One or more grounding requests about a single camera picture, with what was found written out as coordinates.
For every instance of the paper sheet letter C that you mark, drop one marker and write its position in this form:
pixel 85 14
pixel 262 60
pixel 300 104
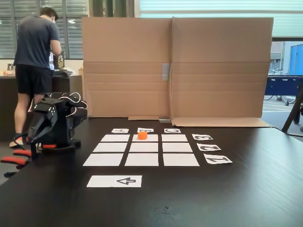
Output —
pixel 172 130

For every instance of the red and black clamp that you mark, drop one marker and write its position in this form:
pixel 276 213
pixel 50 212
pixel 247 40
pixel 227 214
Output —
pixel 16 160
pixel 48 146

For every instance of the brown cardboard box wall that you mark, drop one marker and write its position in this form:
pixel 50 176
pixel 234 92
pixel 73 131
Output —
pixel 127 71

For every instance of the paper sheet letter B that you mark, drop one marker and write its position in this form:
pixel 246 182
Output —
pixel 145 130

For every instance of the white arrow paper sheet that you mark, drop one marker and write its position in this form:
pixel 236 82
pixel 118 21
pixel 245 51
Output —
pixel 104 181

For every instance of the paper sheet number 3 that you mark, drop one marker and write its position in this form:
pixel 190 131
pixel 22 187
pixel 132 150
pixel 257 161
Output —
pixel 202 137

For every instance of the dark wooden counter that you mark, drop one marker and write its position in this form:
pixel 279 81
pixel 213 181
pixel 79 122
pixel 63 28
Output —
pixel 7 106

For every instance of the white nine-square grid sheet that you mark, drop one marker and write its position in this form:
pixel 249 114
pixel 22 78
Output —
pixel 143 151

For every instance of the blue foosball table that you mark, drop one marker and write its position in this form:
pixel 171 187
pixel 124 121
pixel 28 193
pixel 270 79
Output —
pixel 281 82

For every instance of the paper sheet number 1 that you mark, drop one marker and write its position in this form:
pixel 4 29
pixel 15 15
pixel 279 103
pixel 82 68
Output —
pixel 217 159

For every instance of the grey tape strip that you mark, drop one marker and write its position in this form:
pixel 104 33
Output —
pixel 164 121
pixel 166 71

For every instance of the round orange token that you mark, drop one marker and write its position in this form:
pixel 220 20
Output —
pixel 142 136

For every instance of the paper sheet letter A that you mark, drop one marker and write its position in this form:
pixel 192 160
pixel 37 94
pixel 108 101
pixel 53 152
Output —
pixel 120 130

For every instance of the clear tape scrap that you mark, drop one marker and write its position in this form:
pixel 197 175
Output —
pixel 163 209

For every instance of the paper sheet number 2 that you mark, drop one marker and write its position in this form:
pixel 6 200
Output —
pixel 208 147

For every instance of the standing person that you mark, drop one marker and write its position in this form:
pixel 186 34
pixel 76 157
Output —
pixel 35 47

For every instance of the black tripod leg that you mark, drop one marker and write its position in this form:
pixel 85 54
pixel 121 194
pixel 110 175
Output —
pixel 292 113

